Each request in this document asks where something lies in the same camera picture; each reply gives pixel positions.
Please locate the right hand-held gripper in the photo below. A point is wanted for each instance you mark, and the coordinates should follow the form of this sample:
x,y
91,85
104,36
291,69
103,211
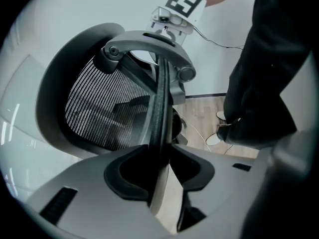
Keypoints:
x,y
183,4

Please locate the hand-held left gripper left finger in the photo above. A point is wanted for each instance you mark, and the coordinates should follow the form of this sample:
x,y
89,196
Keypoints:
x,y
94,208

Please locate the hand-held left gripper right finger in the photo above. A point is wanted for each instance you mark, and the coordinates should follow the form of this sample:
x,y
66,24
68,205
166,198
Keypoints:
x,y
224,183

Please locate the black mesh office chair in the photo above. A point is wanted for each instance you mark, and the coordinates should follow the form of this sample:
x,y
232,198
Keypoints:
x,y
99,108

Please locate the person's left white shoe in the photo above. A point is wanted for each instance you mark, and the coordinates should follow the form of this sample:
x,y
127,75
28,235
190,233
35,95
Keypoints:
x,y
213,140

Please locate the person's white shoe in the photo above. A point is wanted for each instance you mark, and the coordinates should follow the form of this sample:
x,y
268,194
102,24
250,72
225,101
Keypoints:
x,y
221,114
213,140

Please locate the person's right white shoe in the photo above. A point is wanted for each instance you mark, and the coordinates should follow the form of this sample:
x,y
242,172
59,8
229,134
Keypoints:
x,y
221,114

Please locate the person's black clothing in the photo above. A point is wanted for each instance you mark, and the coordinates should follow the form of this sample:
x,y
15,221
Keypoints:
x,y
264,71

